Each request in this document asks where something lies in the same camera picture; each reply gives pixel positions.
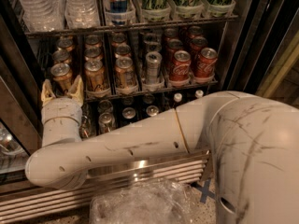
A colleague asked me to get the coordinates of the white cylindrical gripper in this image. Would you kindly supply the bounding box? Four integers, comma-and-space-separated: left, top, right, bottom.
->
41, 75, 84, 147

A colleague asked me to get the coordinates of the orange can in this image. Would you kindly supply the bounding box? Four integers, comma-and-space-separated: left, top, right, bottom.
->
50, 63, 73, 92

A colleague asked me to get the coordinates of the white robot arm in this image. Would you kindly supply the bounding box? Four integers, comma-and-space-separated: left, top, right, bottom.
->
25, 77, 299, 224

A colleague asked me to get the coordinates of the orange can left column middle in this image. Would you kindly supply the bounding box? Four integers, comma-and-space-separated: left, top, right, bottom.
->
52, 49, 72, 65

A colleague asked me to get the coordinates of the left glass fridge door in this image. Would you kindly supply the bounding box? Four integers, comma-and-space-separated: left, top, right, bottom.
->
0, 77, 41, 195

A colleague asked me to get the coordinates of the green can bottom left front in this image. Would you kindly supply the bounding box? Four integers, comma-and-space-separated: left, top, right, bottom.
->
79, 116, 93, 139

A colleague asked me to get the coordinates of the blue cola can front left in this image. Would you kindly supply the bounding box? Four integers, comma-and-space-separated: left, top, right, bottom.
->
122, 107, 136, 125

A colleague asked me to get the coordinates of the blue cola can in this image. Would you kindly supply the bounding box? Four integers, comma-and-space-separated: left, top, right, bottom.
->
146, 105, 160, 117
122, 107, 136, 125

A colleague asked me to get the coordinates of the blue cola can front right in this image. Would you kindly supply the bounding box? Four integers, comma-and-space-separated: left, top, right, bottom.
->
146, 105, 160, 117

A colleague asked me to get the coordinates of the slim silver can front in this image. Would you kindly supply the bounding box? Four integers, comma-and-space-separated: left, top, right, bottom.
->
145, 51, 162, 84

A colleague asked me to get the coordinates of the slim silver can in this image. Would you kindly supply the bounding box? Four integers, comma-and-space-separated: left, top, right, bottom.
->
145, 42, 162, 53
145, 51, 162, 84

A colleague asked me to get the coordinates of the slim silver can middle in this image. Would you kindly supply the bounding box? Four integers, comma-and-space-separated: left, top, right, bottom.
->
145, 42, 162, 53

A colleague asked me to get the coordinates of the red cola can front left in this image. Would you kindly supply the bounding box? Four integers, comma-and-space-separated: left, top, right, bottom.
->
169, 50, 192, 81

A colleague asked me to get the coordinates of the red cola can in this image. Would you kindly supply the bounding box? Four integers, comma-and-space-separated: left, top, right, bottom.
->
169, 50, 192, 81
185, 26, 203, 44
162, 28, 178, 44
190, 36, 207, 64
193, 48, 218, 78
164, 39, 184, 69

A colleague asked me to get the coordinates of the red cola can rear left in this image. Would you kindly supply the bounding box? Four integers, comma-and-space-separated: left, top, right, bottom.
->
162, 28, 178, 44

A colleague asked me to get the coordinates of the red cola can middle left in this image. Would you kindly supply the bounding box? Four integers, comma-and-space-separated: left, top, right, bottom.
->
164, 39, 184, 69

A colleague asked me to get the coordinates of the red cola can middle right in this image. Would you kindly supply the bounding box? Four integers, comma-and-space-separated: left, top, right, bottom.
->
190, 36, 207, 64

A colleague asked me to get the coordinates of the red cola can rear right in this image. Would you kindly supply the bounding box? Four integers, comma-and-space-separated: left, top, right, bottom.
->
185, 26, 203, 44

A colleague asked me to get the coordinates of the red cola can front right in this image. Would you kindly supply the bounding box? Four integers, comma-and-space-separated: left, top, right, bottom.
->
193, 48, 218, 78

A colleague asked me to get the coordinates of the clear water bottle left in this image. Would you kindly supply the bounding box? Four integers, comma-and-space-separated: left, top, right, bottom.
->
19, 0, 64, 33

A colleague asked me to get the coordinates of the clear water bottle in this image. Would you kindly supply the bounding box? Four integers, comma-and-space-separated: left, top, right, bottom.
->
64, 0, 100, 29
19, 0, 64, 33

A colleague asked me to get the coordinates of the clear water bottle right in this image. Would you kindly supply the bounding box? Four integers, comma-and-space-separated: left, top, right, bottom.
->
64, 0, 100, 29

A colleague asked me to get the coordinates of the white cap bottle left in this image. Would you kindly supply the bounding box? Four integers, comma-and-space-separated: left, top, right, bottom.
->
170, 92, 183, 108

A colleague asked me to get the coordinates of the white cap bottle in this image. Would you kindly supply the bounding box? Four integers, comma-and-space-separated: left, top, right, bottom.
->
194, 90, 204, 99
170, 92, 183, 108

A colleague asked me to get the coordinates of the white cap bottle right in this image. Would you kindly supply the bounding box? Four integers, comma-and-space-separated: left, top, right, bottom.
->
194, 90, 204, 99

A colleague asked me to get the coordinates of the clear plastic bag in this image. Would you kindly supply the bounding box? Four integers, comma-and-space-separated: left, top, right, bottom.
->
89, 179, 196, 224

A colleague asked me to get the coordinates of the blue tape cross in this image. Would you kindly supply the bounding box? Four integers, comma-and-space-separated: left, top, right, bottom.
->
192, 179, 215, 203

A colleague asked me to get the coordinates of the middle wire shelf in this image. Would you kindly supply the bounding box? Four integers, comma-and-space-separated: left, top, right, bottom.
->
83, 78, 217, 103

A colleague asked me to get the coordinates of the wire shelf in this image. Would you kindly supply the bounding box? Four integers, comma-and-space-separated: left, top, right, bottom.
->
24, 14, 238, 38
83, 78, 217, 103

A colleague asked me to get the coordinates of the top wire shelf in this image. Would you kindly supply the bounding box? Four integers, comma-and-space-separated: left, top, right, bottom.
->
24, 14, 238, 38

